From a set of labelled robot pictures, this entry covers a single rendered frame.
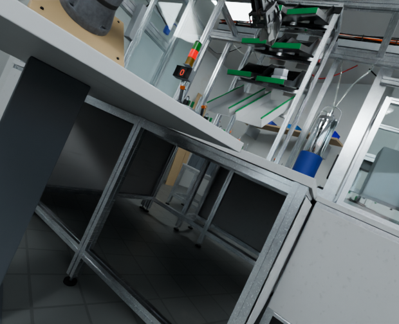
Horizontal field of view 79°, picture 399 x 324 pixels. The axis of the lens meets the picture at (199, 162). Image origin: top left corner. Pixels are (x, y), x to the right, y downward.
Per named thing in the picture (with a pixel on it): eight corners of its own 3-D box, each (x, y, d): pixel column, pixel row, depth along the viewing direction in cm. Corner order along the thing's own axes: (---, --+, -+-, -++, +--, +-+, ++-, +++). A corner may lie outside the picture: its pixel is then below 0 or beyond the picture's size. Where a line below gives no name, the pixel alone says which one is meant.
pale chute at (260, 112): (261, 128, 97) (261, 117, 95) (235, 120, 105) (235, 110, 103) (295, 105, 112) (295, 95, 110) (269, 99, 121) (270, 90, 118)
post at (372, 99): (329, 206, 184) (408, 39, 182) (317, 200, 188) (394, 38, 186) (329, 206, 188) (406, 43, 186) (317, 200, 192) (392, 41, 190)
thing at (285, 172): (311, 188, 71) (316, 179, 71) (53, 80, 142) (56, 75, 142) (315, 204, 195) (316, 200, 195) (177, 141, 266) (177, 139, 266)
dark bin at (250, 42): (265, 44, 105) (269, 25, 103) (241, 43, 113) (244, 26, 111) (291, 54, 125) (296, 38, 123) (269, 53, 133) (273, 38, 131)
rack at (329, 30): (268, 168, 106) (346, 1, 104) (202, 140, 123) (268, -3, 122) (275, 174, 124) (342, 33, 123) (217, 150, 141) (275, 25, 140)
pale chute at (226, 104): (229, 117, 104) (229, 107, 102) (207, 110, 112) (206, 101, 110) (264, 96, 119) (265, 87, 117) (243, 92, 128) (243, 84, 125)
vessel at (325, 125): (322, 156, 162) (345, 105, 161) (300, 148, 168) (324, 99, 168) (321, 160, 174) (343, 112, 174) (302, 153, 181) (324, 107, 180)
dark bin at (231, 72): (250, 77, 106) (253, 59, 103) (226, 74, 114) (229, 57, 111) (278, 82, 125) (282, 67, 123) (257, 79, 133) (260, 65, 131)
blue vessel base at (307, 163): (306, 193, 161) (323, 156, 161) (283, 183, 168) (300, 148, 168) (306, 194, 175) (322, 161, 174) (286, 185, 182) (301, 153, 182)
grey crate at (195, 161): (223, 182, 306) (231, 166, 306) (186, 164, 336) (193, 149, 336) (233, 186, 344) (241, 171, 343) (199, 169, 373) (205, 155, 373)
